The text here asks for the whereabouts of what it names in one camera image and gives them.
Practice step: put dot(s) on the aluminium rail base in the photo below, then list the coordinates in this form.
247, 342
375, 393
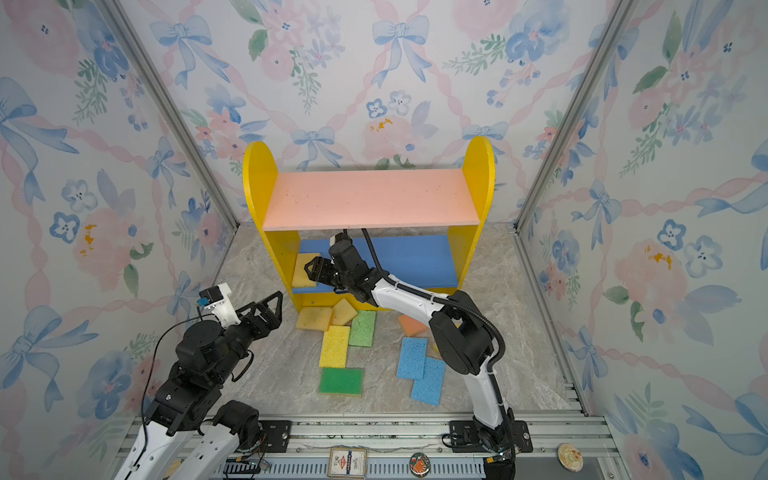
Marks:
392, 439

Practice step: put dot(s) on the round dark badge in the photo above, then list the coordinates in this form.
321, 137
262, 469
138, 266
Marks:
419, 465

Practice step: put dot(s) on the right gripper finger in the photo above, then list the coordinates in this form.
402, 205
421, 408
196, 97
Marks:
320, 265
319, 279

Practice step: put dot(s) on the light green sponge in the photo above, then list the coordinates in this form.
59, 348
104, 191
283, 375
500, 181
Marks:
363, 329

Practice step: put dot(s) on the square printed card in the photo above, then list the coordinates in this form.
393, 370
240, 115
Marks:
347, 463

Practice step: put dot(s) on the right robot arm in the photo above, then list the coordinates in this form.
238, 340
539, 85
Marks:
467, 341

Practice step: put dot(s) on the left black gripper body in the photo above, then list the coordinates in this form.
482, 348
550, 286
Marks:
237, 340

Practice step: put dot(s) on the orange pink sponge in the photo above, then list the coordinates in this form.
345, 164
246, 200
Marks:
412, 327

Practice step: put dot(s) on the pale yellow sponge orange back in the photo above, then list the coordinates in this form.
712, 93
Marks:
343, 313

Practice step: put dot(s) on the blue sponge lower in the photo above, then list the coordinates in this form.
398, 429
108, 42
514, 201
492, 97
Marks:
428, 389

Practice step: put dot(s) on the dark green sponge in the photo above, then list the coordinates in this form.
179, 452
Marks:
341, 381

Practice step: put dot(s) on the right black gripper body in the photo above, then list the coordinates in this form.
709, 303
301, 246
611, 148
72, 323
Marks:
346, 285

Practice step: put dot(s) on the round beige disc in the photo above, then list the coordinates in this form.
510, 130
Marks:
570, 457

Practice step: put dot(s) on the blue sponge upper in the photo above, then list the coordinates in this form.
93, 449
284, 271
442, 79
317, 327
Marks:
412, 359

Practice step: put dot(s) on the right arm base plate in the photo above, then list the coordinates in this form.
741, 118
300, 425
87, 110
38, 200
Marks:
470, 436

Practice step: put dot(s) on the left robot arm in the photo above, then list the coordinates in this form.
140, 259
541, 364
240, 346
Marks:
179, 438

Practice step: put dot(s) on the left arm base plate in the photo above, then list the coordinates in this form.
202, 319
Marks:
263, 436

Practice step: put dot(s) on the bright yellow sponge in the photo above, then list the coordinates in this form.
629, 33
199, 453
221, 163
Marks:
335, 347

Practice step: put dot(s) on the blue sponge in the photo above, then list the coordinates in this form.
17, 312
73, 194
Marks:
412, 359
428, 389

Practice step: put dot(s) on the yellow shelf pink blue boards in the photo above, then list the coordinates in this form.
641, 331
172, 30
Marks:
284, 204

